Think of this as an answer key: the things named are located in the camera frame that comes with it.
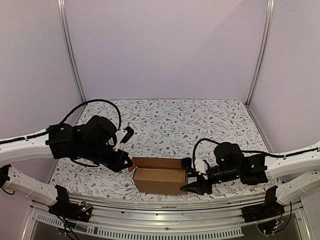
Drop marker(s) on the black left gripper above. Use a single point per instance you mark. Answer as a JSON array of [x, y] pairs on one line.
[[116, 166]]

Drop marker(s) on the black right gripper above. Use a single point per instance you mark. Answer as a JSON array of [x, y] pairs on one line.
[[203, 181]]

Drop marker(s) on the brown cardboard box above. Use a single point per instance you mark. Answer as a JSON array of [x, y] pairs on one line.
[[153, 175]]

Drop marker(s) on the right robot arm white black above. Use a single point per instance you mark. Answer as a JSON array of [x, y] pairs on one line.
[[253, 167]]

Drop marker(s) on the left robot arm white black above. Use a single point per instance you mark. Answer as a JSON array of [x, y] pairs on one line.
[[56, 142]]

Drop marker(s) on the floral patterned table mat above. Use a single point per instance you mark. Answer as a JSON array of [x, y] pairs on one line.
[[166, 129]]

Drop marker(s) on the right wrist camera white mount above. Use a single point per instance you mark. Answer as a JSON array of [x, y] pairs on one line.
[[201, 167]]

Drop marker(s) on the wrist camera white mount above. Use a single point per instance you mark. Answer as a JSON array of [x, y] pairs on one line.
[[201, 167], [122, 136]]

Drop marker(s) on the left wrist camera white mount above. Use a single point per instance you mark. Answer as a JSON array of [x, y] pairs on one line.
[[122, 136]]

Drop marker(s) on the aluminium front rail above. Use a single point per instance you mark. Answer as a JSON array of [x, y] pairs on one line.
[[172, 219]]

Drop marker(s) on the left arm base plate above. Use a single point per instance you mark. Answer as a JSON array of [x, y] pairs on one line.
[[80, 211]]

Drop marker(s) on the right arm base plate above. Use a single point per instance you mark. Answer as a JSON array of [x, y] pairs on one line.
[[261, 211]]

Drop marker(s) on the left aluminium frame post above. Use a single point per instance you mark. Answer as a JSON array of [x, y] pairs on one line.
[[62, 11]]

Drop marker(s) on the aluminium frame post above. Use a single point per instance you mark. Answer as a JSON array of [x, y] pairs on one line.
[[270, 6], [62, 11]]

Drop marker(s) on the right aluminium frame post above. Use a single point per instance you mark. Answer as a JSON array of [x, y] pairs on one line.
[[270, 6]]

